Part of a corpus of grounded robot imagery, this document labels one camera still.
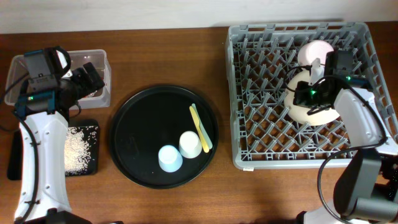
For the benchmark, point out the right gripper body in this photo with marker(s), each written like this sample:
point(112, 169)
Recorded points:
point(308, 95)

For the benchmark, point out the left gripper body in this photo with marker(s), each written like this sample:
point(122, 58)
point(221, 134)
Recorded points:
point(75, 83)

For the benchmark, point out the pink bowl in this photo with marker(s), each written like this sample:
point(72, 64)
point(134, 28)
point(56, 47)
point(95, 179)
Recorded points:
point(313, 50)

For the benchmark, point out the beige plate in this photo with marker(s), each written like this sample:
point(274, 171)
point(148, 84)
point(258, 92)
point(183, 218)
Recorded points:
point(298, 113)

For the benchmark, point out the pile of rice grains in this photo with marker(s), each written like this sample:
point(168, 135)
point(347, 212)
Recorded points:
point(80, 150)

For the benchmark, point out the light blue cup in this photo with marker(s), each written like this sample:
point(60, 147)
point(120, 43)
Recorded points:
point(170, 159)

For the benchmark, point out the white cup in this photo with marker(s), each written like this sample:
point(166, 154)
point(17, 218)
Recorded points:
point(189, 145)

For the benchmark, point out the yellow plastic utensil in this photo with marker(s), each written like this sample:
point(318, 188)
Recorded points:
point(196, 121)

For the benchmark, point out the pale green plastic utensil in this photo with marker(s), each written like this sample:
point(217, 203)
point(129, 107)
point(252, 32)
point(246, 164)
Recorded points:
point(205, 134)

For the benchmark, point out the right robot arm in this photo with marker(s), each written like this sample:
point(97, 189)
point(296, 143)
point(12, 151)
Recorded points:
point(366, 192)

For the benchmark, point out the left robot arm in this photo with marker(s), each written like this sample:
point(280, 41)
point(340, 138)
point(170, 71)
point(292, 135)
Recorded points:
point(42, 109)

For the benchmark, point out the grey dishwasher rack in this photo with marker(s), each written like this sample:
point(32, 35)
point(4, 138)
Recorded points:
point(259, 61)

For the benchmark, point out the clear plastic bin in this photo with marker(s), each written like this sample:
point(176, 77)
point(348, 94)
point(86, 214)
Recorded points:
point(98, 58)

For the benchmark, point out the black rectangular tray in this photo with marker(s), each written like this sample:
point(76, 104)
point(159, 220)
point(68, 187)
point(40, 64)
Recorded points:
point(14, 170)

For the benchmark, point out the round black serving tray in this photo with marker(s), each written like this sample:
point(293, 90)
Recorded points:
point(150, 119)

